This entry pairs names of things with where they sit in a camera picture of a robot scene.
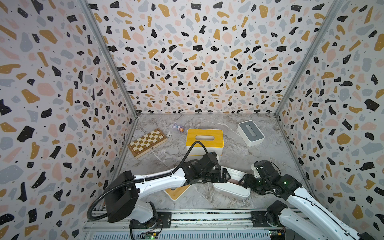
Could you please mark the left green circuit board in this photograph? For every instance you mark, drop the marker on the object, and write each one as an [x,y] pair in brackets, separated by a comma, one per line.
[148,236]

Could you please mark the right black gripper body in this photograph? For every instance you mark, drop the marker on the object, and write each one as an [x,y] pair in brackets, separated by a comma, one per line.
[257,184]

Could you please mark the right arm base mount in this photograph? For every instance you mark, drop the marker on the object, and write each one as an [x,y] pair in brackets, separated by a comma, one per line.
[264,219]

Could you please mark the right green circuit board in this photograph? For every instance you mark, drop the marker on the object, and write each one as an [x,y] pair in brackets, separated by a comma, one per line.
[277,235]

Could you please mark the right aluminium corner post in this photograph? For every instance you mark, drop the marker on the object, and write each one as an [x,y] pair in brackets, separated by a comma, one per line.
[331,14]

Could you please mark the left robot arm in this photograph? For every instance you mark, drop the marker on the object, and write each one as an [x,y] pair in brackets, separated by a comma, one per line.
[123,196]

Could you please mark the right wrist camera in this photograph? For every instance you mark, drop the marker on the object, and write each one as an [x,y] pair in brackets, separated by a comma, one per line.
[255,171]

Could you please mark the grey lid tissue box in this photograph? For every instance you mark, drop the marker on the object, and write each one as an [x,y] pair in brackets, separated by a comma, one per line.
[250,133]

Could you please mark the left aluminium corner post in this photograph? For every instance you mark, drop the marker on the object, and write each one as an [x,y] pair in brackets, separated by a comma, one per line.
[84,5]

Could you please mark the white pink tissue box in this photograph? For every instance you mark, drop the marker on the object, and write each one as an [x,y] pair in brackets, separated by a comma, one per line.
[232,188]

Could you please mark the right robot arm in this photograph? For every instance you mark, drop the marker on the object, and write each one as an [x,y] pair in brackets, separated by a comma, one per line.
[298,210]

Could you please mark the green circuit board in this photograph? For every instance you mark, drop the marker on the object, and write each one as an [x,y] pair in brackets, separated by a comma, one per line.
[277,235]
[148,236]

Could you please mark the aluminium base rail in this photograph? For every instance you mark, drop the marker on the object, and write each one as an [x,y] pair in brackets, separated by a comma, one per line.
[206,224]

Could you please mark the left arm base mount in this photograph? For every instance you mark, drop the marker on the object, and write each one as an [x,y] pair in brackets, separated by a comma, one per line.
[161,220]

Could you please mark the wooden chess board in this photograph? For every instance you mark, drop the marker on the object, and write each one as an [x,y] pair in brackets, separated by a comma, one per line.
[146,143]

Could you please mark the purple bunny toy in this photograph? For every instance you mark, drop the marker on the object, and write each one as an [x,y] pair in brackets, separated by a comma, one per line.
[179,128]

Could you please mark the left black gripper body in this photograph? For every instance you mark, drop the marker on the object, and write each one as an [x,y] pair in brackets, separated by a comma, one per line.
[214,176]

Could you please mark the aluminium corner post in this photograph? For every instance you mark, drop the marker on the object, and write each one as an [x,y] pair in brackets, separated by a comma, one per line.
[84,5]
[331,14]

